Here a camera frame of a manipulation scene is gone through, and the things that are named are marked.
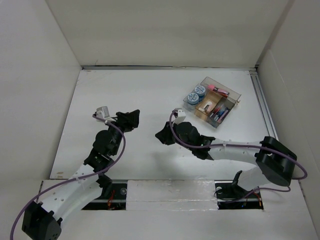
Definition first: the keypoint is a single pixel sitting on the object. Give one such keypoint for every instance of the blue tape roll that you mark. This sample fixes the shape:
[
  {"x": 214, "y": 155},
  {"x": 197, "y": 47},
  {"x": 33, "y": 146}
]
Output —
[
  {"x": 200, "y": 90},
  {"x": 193, "y": 98}
]

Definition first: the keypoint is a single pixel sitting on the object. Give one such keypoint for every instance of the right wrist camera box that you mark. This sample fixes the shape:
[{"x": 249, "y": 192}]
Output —
[{"x": 179, "y": 115}]

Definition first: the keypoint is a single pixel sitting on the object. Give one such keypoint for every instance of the clear compartment desk organizer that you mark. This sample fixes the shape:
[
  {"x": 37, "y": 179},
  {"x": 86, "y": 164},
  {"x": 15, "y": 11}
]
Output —
[{"x": 229, "y": 102}]

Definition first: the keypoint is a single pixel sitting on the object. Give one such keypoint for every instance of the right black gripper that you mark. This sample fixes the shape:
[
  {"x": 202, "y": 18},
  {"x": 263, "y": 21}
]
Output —
[{"x": 164, "y": 135}]

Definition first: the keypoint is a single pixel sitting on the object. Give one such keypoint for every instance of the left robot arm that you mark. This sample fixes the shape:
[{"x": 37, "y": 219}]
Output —
[{"x": 44, "y": 220}]

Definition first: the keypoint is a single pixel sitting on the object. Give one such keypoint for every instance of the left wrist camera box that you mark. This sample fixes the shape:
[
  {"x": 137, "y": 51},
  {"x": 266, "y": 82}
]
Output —
[{"x": 102, "y": 112}]

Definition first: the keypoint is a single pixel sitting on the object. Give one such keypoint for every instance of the aluminium side rail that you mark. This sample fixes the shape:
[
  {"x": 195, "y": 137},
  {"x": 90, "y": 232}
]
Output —
[{"x": 262, "y": 102}]

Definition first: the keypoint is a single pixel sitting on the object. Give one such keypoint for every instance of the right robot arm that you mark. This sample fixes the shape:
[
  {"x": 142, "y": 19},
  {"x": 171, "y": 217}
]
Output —
[{"x": 272, "y": 162}]

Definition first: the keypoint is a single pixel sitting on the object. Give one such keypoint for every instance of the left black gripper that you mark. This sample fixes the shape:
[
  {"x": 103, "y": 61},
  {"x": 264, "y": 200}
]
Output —
[{"x": 128, "y": 120}]

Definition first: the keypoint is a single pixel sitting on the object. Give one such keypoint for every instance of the pink red gel pen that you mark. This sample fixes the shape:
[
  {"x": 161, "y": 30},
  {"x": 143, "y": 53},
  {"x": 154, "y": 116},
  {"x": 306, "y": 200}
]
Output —
[{"x": 216, "y": 110}]

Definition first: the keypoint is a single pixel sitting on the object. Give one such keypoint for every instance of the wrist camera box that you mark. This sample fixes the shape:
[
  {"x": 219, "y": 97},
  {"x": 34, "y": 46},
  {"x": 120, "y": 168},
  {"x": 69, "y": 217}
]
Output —
[
  {"x": 102, "y": 112},
  {"x": 179, "y": 115}
]

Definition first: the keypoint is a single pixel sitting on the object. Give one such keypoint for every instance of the metal base rail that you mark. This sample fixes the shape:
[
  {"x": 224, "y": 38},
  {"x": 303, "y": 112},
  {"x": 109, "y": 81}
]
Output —
[{"x": 172, "y": 195}]

